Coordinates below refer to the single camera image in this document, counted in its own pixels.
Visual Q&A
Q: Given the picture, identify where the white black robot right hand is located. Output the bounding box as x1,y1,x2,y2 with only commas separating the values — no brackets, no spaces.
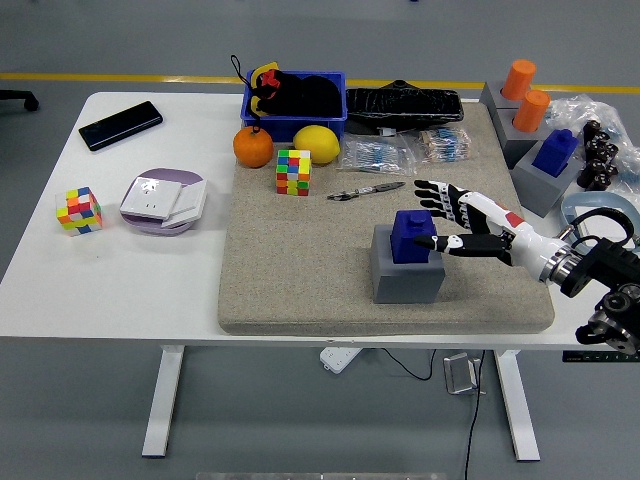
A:
412,179,571,281

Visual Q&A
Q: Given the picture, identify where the blue square seal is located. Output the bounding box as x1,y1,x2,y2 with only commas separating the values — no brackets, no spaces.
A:
531,128,580,179
390,209,437,265

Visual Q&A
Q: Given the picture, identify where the grey seal holder block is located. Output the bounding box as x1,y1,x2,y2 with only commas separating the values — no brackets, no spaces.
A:
479,81,521,119
510,144,584,218
370,223,446,304
492,107,551,170

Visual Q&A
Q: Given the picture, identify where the orange cylinder seal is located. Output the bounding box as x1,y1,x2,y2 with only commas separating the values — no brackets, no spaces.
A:
512,89,552,134
501,58,538,101

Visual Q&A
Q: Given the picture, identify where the light blue tray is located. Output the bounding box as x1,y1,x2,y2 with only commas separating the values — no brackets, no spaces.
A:
559,192,640,244

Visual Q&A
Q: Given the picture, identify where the dark brown knobs cluster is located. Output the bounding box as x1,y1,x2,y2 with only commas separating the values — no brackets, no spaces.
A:
577,119,621,192

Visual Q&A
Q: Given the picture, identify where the clear bag of tan resistors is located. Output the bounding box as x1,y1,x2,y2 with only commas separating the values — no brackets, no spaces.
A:
413,125,475,166

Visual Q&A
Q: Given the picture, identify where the black table control panel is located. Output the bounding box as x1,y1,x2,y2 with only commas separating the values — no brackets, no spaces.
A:
561,350,640,363

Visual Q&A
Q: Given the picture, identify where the crumpled clear plastic bag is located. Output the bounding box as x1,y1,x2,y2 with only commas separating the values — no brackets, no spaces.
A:
547,93,640,201

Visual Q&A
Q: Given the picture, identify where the silver black pen tool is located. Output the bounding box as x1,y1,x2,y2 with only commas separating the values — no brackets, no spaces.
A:
327,181,407,202

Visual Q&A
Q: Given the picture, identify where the white table leg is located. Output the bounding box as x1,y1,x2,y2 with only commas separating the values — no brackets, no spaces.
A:
493,349,542,462
141,344,186,459

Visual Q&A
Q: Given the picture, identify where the clear bag of blue resistors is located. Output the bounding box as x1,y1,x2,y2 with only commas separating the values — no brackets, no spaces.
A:
335,133,419,177

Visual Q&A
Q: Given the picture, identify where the black keyboard in plastic wrap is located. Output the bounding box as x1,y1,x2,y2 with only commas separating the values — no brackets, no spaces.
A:
345,78,465,135

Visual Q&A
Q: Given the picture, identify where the white power strip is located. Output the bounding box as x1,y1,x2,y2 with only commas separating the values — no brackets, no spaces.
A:
319,346,362,374

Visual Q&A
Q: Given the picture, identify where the grey-brown mat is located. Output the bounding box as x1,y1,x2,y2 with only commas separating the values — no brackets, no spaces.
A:
217,102,556,337

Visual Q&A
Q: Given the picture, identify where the yellow lemon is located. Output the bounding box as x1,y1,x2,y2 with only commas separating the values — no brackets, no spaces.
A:
293,125,342,166

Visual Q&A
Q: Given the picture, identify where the scrambled colourful puzzle cube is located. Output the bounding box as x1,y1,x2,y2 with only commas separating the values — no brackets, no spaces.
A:
55,186,104,238
275,148,313,197

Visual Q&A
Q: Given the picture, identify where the black fabric pouch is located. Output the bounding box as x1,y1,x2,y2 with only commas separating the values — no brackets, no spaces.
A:
259,71,343,117

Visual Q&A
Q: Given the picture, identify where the blue plastic bin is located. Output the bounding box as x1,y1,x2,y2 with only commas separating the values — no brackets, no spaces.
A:
240,70,349,145

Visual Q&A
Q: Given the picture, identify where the orange fruit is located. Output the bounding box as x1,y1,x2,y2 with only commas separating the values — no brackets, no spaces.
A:
232,126,276,169

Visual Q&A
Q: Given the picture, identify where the yellow red toy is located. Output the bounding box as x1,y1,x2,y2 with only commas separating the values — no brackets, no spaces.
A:
248,60,282,116

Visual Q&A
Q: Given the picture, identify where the purple plastic tray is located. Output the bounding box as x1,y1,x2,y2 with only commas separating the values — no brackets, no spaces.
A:
119,167,207,237

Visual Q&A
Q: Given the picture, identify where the black smartphone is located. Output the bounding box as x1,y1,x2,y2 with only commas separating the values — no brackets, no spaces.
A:
78,100,165,153

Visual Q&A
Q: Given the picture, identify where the black office chair base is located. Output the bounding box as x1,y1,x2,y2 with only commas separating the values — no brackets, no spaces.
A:
0,89,40,112

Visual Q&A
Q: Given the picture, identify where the white wall switch panel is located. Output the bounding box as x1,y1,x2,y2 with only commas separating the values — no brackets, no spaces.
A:
574,213,637,246
160,178,209,230

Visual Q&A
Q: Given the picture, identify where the clear metal bracket stand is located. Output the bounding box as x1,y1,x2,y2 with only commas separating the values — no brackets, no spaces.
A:
443,352,487,397

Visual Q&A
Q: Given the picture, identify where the black power cable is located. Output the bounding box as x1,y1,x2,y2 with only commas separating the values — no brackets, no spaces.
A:
382,348,437,381
462,349,487,480

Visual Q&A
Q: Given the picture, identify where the black lanyard cord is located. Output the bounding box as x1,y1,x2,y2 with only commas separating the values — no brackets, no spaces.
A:
230,54,265,134

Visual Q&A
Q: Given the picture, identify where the white wall socket panel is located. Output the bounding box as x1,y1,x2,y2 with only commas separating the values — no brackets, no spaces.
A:
120,177,184,221

